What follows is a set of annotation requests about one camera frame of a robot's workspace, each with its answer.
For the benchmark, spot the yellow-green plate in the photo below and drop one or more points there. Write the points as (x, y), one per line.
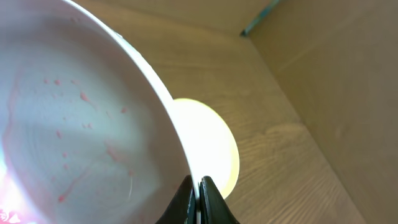
(208, 143)

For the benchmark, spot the white plate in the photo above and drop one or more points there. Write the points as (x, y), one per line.
(86, 135)

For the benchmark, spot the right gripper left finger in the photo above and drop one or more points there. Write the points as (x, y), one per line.
(182, 207)

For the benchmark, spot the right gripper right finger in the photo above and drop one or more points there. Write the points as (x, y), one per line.
(213, 207)

